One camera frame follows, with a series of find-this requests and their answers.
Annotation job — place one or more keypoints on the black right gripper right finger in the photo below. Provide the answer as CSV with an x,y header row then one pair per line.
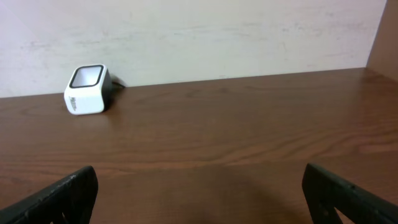
x,y
327,193

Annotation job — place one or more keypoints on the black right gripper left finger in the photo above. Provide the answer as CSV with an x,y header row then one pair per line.
x,y
68,200

